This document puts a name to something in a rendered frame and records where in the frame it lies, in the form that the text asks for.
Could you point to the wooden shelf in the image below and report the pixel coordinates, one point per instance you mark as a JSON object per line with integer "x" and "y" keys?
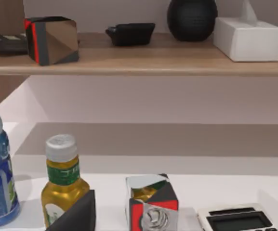
{"x": 138, "y": 62}

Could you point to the mirrored cube with red corners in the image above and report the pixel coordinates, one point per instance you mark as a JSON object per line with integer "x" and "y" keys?
{"x": 150, "y": 204}

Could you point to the brown cube with red edge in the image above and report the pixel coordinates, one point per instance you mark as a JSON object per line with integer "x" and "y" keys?
{"x": 53, "y": 41}

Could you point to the white calculator with black screen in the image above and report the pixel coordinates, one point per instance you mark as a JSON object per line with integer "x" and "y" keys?
{"x": 237, "y": 220}

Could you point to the white tissue box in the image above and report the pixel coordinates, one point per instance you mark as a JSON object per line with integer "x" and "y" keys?
{"x": 247, "y": 38}

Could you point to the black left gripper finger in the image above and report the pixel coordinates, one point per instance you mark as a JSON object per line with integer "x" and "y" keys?
{"x": 81, "y": 214}

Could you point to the black round vase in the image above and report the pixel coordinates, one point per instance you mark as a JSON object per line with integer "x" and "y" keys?
{"x": 191, "y": 19}

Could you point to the yellow bottle with grey cap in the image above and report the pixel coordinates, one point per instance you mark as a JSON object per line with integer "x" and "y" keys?
{"x": 62, "y": 183}

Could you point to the black stapler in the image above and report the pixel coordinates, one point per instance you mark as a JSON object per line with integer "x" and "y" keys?
{"x": 131, "y": 33}

